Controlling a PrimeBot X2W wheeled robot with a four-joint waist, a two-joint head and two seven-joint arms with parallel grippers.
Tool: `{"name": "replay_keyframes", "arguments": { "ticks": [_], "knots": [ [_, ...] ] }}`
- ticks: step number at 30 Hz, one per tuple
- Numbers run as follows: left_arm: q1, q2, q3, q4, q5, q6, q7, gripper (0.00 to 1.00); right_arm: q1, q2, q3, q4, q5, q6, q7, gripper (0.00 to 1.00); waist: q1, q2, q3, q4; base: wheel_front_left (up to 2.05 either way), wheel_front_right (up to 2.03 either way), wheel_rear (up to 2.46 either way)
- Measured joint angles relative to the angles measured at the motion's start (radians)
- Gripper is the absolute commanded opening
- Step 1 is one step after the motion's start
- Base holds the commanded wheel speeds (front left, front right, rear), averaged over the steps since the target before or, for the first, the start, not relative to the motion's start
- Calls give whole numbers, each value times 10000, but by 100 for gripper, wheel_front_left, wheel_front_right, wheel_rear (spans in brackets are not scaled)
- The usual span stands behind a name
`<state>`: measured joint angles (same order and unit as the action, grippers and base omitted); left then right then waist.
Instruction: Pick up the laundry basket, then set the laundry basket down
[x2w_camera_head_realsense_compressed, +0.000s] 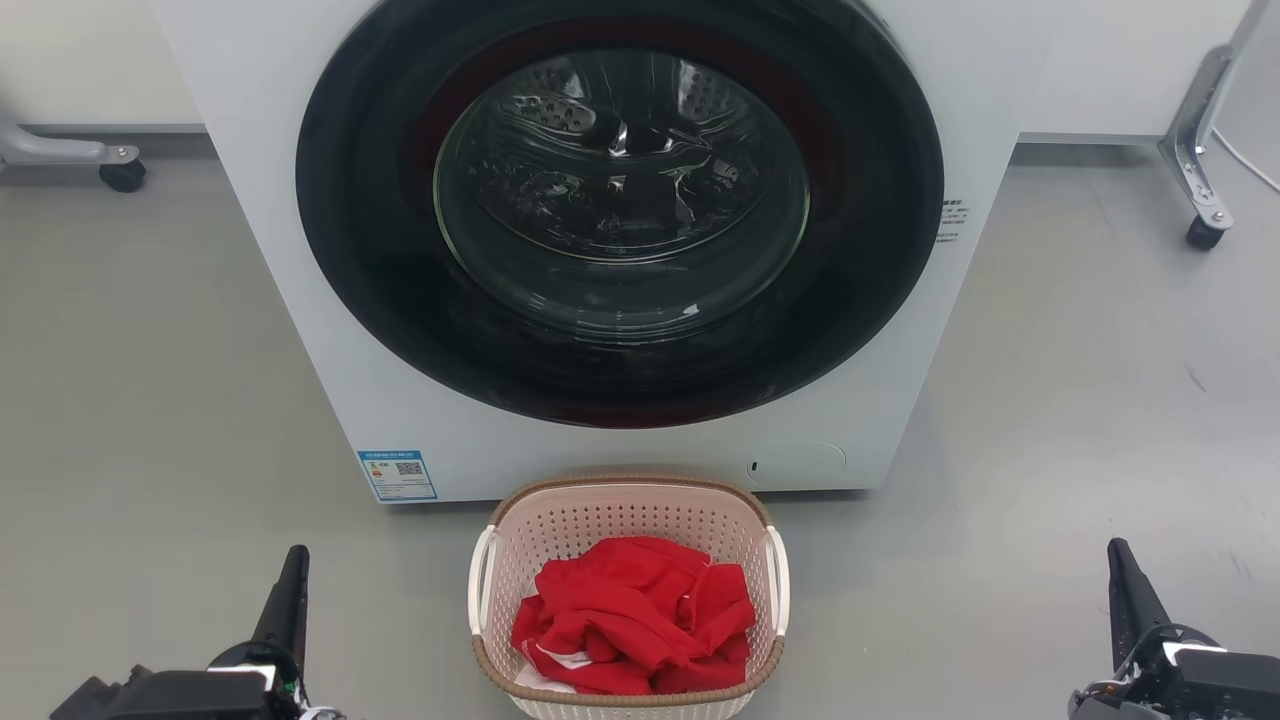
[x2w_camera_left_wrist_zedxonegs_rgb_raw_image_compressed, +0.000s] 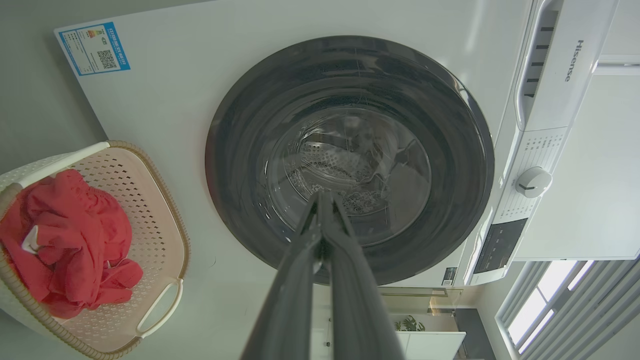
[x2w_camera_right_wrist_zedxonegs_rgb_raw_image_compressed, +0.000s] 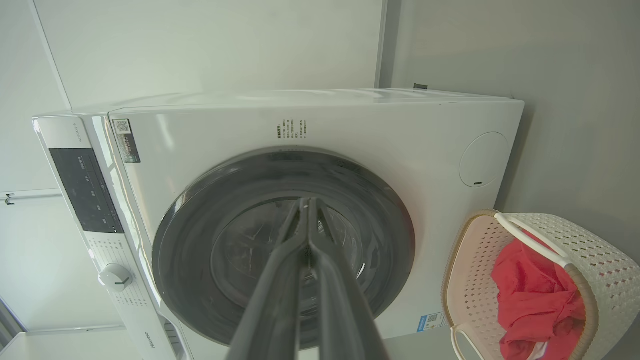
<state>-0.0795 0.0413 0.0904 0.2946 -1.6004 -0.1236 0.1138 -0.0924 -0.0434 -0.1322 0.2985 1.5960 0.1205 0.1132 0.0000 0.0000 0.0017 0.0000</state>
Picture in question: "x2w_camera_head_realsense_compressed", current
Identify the thin white floor cable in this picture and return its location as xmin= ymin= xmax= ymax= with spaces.
xmin=1209 ymin=127 xmax=1280 ymax=195

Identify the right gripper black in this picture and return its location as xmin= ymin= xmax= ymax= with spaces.
xmin=1067 ymin=537 xmax=1280 ymax=720

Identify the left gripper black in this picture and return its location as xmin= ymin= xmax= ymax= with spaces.
xmin=120 ymin=544 xmax=312 ymax=720

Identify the red garment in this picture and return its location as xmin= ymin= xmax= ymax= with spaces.
xmin=509 ymin=536 xmax=758 ymax=697

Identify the grey metal frame leg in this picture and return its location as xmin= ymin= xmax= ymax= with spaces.
xmin=1157 ymin=0 xmax=1258 ymax=232
xmin=0 ymin=118 xmax=141 ymax=169

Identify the small black text sticker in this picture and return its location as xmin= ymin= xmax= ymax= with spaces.
xmin=935 ymin=197 xmax=972 ymax=247

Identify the black round washer door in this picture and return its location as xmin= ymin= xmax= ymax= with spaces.
xmin=295 ymin=0 xmax=946 ymax=431

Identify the round white filter cover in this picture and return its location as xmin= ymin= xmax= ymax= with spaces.
xmin=744 ymin=441 xmax=849 ymax=489

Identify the white plastic laundry basket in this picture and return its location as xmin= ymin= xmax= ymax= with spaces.
xmin=466 ymin=474 xmax=792 ymax=720

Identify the blue energy label sticker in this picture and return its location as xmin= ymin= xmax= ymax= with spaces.
xmin=357 ymin=450 xmax=440 ymax=503

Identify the white garment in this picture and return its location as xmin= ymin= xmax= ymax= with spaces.
xmin=514 ymin=650 xmax=593 ymax=695

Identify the white front-load washing machine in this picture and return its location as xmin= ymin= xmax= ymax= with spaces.
xmin=148 ymin=0 xmax=1023 ymax=505

